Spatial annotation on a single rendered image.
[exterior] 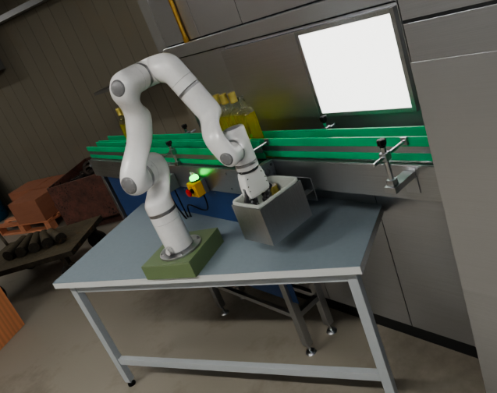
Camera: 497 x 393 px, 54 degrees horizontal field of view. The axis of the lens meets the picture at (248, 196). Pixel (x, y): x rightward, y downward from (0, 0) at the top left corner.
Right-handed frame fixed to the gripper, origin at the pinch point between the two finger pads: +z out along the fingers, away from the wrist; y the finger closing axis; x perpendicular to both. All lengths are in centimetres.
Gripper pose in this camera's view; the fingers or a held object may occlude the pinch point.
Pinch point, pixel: (263, 205)
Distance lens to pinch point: 183.2
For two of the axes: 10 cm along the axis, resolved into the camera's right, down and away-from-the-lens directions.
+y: -7.2, 4.9, -4.8
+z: 3.5, 8.7, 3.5
